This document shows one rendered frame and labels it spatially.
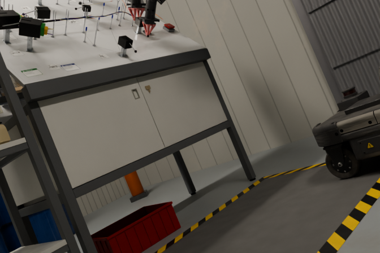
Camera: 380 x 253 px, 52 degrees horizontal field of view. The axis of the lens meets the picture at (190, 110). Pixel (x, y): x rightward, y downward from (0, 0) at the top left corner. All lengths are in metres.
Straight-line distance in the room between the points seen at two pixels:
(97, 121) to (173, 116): 0.47
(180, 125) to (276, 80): 1.44
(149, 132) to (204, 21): 1.92
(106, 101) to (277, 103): 1.86
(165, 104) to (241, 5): 1.60
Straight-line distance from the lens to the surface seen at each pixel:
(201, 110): 2.27
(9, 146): 1.61
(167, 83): 2.17
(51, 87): 1.75
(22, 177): 2.01
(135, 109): 1.98
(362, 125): 1.62
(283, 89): 3.36
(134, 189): 3.90
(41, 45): 2.05
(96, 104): 1.87
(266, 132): 3.53
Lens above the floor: 0.45
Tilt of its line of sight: 2 degrees up
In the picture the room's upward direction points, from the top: 23 degrees counter-clockwise
